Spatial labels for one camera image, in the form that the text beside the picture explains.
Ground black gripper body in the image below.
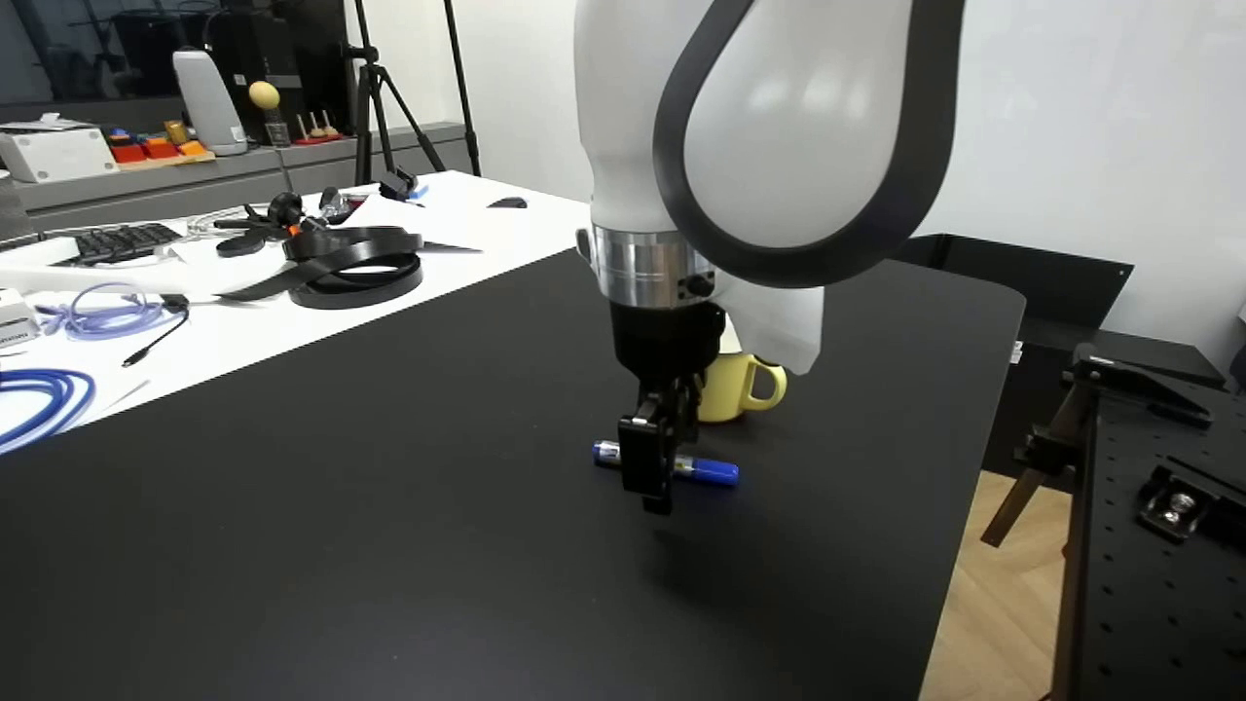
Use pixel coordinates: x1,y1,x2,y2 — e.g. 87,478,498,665
607,295,728,407

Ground blue marker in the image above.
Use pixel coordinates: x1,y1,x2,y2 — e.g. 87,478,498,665
587,436,748,494

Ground yellow enamel mug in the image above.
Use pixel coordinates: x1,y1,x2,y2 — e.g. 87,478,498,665
694,345,793,426

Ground black perforated breadboard table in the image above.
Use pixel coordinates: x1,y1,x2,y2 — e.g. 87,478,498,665
1049,325,1246,701

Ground black keyboard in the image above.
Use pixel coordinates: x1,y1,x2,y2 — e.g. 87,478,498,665
65,217,187,268

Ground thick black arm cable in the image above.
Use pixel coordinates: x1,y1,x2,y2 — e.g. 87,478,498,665
650,0,975,293

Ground black coiled cable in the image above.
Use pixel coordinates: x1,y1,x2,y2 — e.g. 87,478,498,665
214,223,488,311

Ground black camera tripod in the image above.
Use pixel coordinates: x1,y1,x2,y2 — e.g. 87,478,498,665
340,0,452,186

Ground black metal clamp bracket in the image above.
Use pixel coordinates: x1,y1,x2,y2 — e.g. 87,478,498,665
1132,451,1246,558

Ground blue coiled cable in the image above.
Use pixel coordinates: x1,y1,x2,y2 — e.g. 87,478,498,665
35,277,196,369

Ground blue cable loop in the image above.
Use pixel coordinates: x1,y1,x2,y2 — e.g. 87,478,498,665
0,365,100,459

